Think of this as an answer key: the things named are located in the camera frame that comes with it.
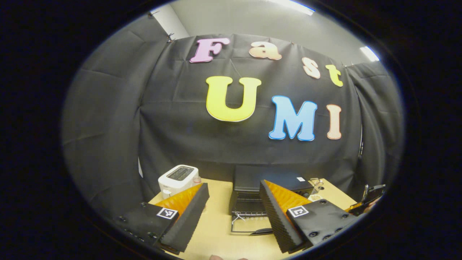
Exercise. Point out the white divided dish with beans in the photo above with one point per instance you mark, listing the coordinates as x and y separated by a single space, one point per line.
314 198

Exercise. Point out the small pink cup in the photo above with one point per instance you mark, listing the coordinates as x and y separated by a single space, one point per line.
197 180

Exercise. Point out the small ceiling light panel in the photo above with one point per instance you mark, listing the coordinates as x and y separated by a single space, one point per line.
369 53

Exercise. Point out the large ceiling light panel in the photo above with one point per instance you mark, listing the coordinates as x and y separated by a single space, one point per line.
292 5

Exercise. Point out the black backdrop cloth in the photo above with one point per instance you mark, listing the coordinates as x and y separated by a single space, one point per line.
180 137

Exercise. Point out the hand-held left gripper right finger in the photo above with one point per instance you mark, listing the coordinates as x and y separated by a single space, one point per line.
279 220

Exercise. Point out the black electric oven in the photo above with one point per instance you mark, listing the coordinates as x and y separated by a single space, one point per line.
249 180

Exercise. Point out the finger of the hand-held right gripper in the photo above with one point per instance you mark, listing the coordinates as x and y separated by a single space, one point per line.
359 209

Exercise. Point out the white toaster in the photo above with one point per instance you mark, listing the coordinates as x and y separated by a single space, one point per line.
177 178

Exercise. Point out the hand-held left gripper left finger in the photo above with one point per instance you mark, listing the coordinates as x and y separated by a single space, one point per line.
187 220

